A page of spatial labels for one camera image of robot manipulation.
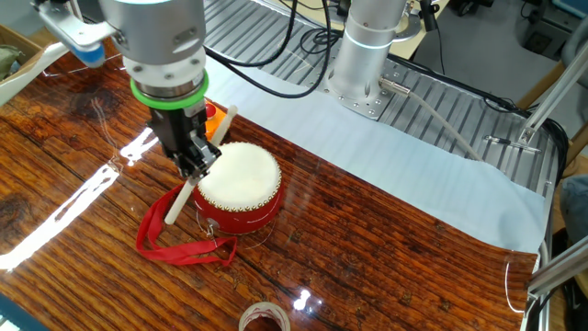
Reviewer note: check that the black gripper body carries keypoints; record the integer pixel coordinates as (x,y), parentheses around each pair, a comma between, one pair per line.
(179,128)

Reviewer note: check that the wood grain table sheet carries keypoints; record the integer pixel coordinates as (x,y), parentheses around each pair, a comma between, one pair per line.
(367,257)

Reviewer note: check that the blue grey trouser leg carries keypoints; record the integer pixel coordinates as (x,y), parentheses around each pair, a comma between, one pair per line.
(576,207)

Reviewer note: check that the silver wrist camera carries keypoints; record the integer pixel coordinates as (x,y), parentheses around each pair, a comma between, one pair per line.
(73,30)

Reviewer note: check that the grey green bag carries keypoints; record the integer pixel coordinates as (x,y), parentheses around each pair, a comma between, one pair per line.
(8,60)

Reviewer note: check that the open cardboard box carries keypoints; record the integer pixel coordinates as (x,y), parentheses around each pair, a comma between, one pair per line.
(32,57)

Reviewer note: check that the grey chair back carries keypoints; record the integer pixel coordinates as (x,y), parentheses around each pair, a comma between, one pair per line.
(580,50)

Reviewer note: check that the black shoe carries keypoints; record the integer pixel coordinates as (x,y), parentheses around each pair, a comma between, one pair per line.
(576,296)

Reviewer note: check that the dark floor box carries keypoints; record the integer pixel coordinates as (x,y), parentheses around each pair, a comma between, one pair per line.
(537,41)

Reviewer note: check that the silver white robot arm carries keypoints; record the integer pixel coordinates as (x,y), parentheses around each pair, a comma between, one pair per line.
(156,27)

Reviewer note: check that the small red drum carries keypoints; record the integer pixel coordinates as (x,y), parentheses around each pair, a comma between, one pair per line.
(248,184)

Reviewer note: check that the black chair base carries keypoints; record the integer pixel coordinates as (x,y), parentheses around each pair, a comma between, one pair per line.
(468,7)

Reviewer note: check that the thin metal rod tool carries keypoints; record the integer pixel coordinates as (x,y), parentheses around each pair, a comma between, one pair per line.
(510,141)

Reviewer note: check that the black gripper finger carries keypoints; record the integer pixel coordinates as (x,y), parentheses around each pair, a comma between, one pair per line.
(189,166)
(207,154)

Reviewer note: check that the white drumstick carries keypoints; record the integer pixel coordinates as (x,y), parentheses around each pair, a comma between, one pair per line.
(177,207)

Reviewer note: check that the aluminium frame strut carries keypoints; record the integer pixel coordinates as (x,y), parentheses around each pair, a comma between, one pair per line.
(551,96)
(558,271)

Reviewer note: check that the orange emergency stop button box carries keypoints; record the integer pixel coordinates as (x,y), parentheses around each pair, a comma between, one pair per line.
(217,124)

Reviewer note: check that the blue plastic item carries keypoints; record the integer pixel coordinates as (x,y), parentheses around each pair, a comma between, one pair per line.
(574,7)

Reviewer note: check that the pale white table cloth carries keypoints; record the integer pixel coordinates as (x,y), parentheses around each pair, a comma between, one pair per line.
(413,184)

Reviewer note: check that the printed packing tape roll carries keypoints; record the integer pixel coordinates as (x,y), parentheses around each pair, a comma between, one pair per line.
(264,306)

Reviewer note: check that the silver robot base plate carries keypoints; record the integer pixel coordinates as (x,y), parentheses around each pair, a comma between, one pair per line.
(367,108)

